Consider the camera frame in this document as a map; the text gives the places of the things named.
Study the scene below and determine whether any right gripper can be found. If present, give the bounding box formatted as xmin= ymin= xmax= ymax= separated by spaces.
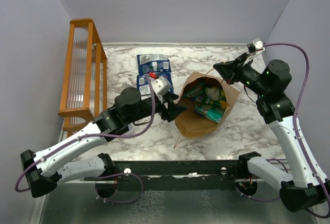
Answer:
xmin=214 ymin=52 xmax=270 ymax=97

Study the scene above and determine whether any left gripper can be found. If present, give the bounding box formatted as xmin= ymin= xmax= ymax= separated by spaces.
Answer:
xmin=126 ymin=90 xmax=187 ymax=124

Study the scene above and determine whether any brown paper bag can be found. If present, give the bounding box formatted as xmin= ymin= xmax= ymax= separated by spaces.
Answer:
xmin=175 ymin=72 xmax=240 ymax=139

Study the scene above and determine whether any blue snack bag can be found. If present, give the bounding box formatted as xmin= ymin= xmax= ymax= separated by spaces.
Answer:
xmin=137 ymin=54 xmax=172 ymax=75
xmin=136 ymin=73 xmax=174 ymax=95

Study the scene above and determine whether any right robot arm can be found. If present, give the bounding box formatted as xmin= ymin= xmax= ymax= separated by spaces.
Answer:
xmin=213 ymin=53 xmax=329 ymax=213

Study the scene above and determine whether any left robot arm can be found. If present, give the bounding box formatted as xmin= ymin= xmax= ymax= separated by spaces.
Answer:
xmin=19 ymin=88 xmax=187 ymax=198

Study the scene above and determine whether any green yellow snack bag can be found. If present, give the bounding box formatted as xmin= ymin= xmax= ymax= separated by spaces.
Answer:
xmin=183 ymin=83 xmax=227 ymax=110

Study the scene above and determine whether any teal snack packet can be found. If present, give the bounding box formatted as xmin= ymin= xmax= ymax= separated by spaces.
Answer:
xmin=195 ymin=105 xmax=224 ymax=124

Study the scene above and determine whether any wooden dish rack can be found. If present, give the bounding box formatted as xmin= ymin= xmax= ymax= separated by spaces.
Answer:
xmin=58 ymin=18 xmax=107 ymax=136

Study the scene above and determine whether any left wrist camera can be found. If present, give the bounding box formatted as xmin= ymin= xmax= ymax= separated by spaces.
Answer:
xmin=148 ymin=72 xmax=172 ymax=96

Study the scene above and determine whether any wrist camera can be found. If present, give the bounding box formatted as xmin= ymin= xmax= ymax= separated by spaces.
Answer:
xmin=244 ymin=38 xmax=265 ymax=65
xmin=148 ymin=72 xmax=172 ymax=96

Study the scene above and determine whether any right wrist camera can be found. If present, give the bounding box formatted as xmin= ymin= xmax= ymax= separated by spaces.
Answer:
xmin=244 ymin=38 xmax=265 ymax=65

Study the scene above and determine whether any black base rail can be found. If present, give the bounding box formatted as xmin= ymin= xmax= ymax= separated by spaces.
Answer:
xmin=85 ymin=152 xmax=269 ymax=192

